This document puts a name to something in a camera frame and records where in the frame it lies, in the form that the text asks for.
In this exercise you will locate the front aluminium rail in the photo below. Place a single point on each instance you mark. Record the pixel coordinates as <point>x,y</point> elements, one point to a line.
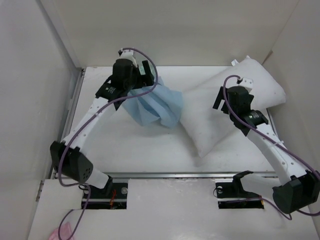
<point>171,175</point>

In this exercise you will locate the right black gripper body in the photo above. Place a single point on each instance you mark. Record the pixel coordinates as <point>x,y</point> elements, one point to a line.
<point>250,98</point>

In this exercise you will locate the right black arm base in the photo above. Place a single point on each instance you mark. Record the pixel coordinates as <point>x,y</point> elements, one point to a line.
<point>231,195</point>

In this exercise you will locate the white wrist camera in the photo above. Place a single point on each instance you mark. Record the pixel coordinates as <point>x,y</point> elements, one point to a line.
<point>246,83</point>
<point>128,55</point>

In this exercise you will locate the pink cloth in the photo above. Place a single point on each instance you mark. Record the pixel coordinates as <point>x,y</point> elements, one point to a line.
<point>65,232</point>

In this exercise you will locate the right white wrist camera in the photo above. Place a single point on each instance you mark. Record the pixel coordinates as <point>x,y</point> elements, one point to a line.
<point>246,83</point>

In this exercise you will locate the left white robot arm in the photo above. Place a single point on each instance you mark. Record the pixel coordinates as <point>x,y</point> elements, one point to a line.
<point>69,156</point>

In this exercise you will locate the light blue pillowcase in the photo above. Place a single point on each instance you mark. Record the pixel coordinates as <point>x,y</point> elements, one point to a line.
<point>162,105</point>

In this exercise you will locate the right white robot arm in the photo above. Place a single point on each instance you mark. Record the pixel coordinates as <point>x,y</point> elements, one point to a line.
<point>298,185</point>

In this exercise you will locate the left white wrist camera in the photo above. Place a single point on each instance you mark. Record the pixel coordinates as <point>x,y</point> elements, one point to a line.
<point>128,55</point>

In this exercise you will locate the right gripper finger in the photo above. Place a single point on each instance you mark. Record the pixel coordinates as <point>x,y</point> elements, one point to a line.
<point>219,99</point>
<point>243,123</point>

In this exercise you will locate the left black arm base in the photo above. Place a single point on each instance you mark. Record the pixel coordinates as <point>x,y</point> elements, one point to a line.
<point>114,197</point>

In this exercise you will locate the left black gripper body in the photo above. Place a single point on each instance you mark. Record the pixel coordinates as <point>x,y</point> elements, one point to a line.
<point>131,84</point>

